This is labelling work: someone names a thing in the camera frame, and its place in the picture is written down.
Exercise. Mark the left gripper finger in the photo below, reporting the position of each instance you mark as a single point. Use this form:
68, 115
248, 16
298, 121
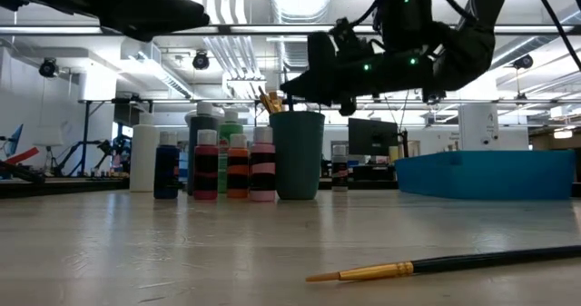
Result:
150, 11

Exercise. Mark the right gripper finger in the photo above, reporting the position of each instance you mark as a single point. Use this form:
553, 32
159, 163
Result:
322, 79

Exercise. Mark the green plastic cup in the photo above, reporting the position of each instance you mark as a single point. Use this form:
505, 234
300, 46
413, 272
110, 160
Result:
297, 160

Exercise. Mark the small dark paint bottle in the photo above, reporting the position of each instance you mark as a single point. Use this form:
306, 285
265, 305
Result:
340, 170

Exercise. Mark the blue plastic bin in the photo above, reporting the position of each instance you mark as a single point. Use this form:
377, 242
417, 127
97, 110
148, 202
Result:
485, 176

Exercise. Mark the blue paint bottle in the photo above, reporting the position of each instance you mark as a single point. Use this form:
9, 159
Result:
165, 174

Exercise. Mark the long brush ribbed gold ferrule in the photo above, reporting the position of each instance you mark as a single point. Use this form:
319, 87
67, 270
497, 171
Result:
476, 260

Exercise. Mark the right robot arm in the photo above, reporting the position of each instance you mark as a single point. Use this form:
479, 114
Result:
467, 56

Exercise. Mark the black lab robot arm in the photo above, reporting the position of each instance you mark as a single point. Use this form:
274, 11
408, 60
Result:
107, 146
22, 172

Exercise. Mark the tall green paint bottle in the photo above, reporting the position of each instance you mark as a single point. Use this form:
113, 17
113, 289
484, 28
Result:
230, 126

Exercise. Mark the pink paint bottle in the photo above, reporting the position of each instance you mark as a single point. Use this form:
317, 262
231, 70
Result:
262, 170

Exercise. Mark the orange paint bottle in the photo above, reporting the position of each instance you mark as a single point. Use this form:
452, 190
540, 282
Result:
238, 170

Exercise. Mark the red paint bottle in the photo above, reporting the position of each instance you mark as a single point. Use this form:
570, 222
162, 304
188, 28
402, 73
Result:
206, 170

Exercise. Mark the black ceiling spotlight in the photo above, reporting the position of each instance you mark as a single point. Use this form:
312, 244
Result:
200, 61
524, 62
436, 96
47, 67

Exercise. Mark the black computer monitor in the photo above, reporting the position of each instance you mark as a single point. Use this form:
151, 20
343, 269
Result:
372, 138

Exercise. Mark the yellow cup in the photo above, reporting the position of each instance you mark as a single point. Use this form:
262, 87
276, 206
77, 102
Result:
394, 155

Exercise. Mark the dark office desk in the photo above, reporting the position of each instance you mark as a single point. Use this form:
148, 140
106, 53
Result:
372, 176

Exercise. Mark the white cylindrical column unit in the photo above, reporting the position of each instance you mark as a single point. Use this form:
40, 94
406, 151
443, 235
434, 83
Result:
479, 129

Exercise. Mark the tall black bottle white cap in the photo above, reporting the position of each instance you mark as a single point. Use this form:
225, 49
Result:
203, 122

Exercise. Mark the blue board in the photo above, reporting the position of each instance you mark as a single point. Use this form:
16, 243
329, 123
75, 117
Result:
15, 138

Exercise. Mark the red board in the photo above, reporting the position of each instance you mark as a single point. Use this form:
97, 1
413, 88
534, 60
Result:
25, 155

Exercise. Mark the black lab workbench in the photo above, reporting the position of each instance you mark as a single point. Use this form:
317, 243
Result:
68, 187

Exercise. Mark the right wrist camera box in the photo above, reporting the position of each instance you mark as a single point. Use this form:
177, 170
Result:
351, 42

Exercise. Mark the black frame beam light strips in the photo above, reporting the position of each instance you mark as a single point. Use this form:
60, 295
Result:
272, 29

